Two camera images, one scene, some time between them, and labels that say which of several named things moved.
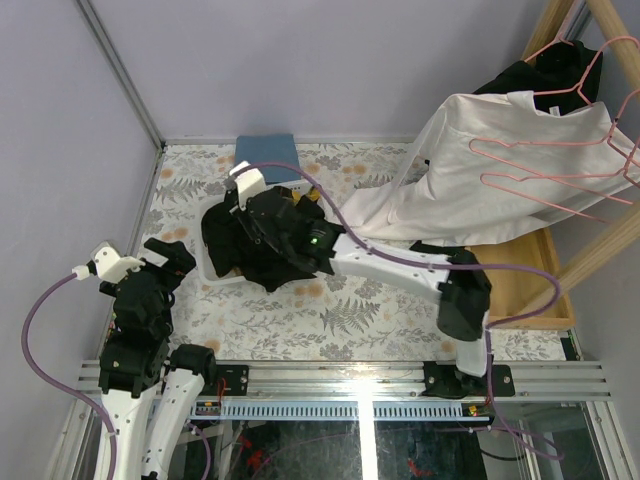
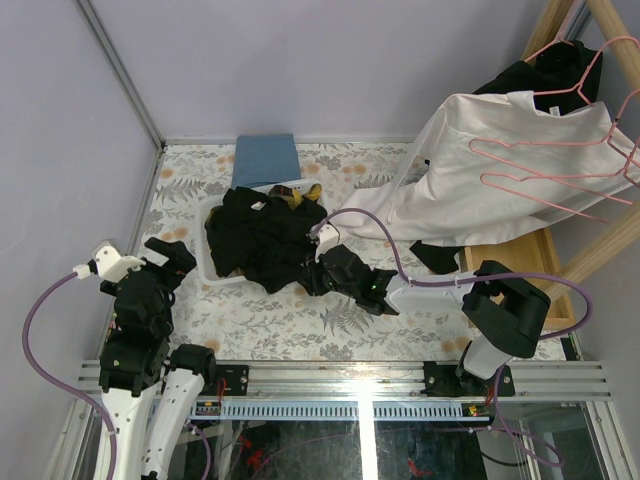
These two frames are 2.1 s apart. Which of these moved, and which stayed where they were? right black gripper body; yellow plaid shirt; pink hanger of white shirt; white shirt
Moved: right black gripper body
Stayed: yellow plaid shirt; pink hanger of white shirt; white shirt
